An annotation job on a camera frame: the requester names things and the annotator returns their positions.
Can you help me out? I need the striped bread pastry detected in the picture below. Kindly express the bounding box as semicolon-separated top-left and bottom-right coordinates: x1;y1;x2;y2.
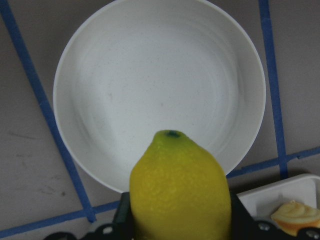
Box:
270;200;320;237

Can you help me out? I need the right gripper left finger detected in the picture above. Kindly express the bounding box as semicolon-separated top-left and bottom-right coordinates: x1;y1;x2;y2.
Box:
42;192;136;240

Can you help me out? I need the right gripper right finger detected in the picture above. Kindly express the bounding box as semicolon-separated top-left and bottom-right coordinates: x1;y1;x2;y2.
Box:
230;193;320;240

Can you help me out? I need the yellow lemon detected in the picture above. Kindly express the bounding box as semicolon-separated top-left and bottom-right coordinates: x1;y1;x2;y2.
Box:
129;130;232;240

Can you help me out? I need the white rectangular tray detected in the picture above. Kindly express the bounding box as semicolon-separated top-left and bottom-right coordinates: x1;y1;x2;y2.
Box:
237;173;320;221

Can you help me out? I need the cream round plate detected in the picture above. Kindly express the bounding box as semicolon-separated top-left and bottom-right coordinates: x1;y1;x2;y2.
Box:
53;0;266;193

